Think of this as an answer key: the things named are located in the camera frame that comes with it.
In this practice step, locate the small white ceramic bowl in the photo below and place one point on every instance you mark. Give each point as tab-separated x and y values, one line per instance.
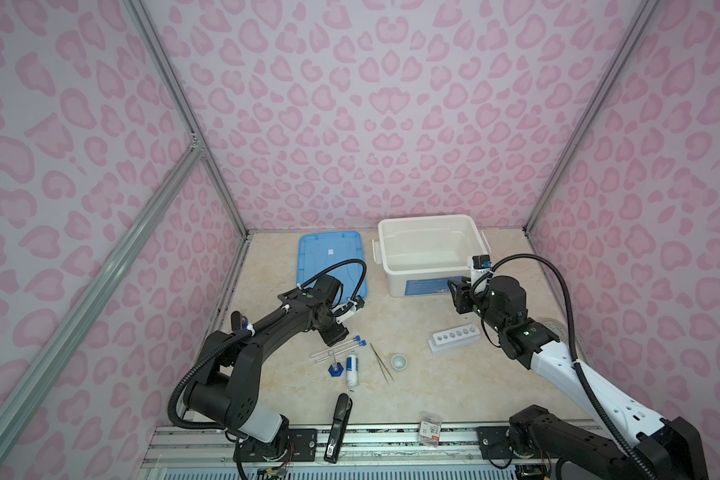
399	362

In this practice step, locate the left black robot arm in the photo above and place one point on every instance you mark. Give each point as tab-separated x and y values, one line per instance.
221	389

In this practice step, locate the black stapler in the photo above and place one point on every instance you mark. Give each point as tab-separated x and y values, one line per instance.
340	421

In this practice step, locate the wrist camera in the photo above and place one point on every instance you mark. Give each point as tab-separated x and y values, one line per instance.
345	311
479	265

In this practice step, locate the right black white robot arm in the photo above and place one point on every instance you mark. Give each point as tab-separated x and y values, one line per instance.
639	443

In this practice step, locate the clear box red label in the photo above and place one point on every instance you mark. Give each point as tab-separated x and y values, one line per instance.
429	431

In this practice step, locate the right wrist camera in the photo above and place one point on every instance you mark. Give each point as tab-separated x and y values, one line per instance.
479	265

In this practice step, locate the white blue small bottle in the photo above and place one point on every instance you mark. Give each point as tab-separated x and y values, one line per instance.
352	374

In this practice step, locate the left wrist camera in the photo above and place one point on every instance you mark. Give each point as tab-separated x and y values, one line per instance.
345	311

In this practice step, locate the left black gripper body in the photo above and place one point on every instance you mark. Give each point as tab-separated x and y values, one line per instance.
331	330

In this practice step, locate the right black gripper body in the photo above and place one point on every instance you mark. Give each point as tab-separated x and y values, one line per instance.
465	301

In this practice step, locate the blue base glass funnel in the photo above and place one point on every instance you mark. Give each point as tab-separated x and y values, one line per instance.
335	369

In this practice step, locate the white plastic storage bin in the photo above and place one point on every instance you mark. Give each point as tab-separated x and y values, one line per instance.
419	255

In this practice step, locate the metal tweezers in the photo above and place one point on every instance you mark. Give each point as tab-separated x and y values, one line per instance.
383	368

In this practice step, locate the white test tube rack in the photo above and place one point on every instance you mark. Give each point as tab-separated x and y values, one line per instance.
454	338

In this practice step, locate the clear round petri dish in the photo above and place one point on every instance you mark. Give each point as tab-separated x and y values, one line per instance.
557	327

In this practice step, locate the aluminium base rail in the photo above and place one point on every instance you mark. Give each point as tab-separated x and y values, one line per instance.
370	451

